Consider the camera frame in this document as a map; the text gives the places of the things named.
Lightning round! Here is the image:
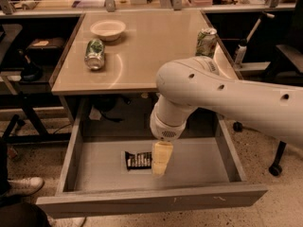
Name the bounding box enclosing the black office chair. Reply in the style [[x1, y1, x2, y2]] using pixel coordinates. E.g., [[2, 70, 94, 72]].
[[232, 0, 303, 177]]

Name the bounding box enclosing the black rxbar chocolate wrapper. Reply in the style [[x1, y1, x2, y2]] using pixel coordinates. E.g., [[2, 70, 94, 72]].
[[124, 151, 152, 170]]

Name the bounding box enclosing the grey counter cabinet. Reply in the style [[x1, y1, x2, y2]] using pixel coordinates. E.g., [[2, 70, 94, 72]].
[[48, 9, 245, 125]]

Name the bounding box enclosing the white bowl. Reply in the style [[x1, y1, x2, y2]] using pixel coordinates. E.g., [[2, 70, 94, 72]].
[[90, 20, 126, 42]]

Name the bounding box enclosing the black box on shelf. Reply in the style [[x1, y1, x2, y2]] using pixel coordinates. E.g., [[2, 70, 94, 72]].
[[27, 37, 65, 61]]

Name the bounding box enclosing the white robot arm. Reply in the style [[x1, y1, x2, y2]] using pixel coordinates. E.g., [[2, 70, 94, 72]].
[[150, 56, 303, 176]]

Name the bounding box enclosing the green white upright can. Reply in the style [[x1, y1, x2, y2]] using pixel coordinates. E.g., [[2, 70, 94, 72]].
[[196, 27, 217, 58]]

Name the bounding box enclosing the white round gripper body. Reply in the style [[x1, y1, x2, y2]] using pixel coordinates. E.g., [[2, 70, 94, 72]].
[[150, 112, 186, 141]]

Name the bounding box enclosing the white sneaker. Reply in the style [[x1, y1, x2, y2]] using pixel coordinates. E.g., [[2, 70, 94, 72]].
[[6, 177, 45, 197], [47, 217, 86, 227]]

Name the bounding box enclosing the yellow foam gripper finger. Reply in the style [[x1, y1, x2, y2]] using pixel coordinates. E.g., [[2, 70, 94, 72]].
[[151, 141, 173, 177]]

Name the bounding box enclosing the open grey drawer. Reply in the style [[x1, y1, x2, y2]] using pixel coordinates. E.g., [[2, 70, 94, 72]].
[[35, 97, 269, 219]]

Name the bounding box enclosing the green can lying down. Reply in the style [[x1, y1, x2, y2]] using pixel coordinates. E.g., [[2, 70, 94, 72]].
[[84, 39, 105, 70]]

